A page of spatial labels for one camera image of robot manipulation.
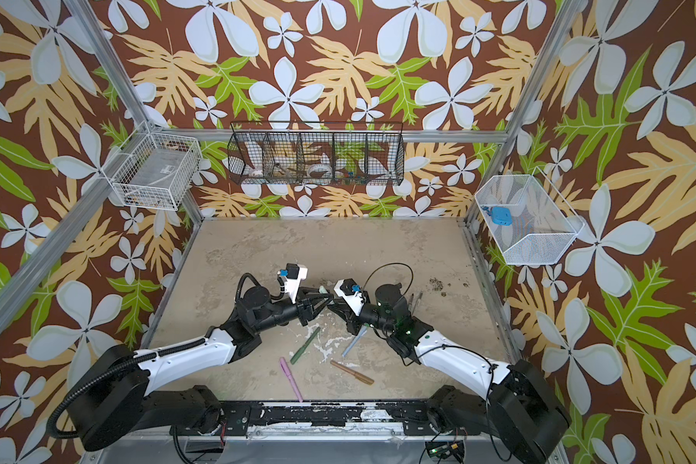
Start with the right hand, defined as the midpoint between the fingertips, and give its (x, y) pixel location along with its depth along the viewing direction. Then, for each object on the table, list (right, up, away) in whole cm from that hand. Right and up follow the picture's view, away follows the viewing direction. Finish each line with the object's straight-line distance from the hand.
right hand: (330, 304), depth 76 cm
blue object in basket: (+52, +25, +10) cm, 58 cm away
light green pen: (-2, +4, -4) cm, 6 cm away
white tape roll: (-5, +42, +23) cm, 48 cm away
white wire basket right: (+58, +24, +8) cm, 64 cm away
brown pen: (+9, -22, +5) cm, 24 cm away
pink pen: (-13, -20, +6) cm, 25 cm away
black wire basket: (-4, +48, +22) cm, 53 cm away
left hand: (0, +4, -2) cm, 4 cm away
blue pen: (+8, -7, -5) cm, 11 cm away
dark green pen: (-9, -16, +10) cm, 21 cm away
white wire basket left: (-52, +37, +9) cm, 64 cm away
